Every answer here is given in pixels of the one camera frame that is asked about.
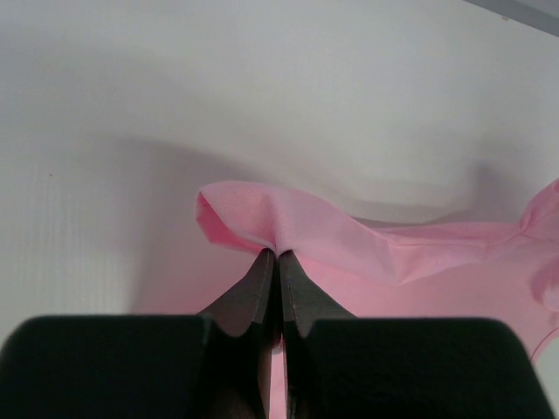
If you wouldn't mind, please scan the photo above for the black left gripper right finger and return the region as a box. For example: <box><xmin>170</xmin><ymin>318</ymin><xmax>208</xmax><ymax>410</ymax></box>
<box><xmin>278</xmin><ymin>251</ymin><xmax>552</xmax><ymax>418</ymax></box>

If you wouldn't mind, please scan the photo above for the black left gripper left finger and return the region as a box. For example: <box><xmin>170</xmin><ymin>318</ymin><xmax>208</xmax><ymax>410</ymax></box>
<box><xmin>1</xmin><ymin>250</ymin><xmax>274</xmax><ymax>418</ymax></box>

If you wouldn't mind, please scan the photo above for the pink t shirt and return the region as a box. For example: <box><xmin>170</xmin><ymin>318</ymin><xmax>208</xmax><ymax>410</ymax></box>
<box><xmin>194</xmin><ymin>176</ymin><xmax>559</xmax><ymax>405</ymax></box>

